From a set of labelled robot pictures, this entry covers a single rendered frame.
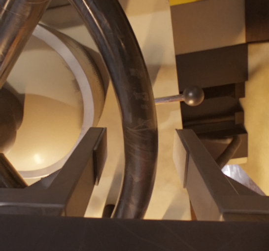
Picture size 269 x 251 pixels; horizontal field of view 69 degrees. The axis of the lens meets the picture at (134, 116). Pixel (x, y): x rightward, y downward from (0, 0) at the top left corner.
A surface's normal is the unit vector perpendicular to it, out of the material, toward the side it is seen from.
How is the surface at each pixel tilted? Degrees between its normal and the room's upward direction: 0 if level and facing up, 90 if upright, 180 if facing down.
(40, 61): 114
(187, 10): 90
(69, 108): 119
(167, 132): 90
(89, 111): 90
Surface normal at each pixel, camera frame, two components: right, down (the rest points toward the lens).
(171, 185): -0.02, 0.29
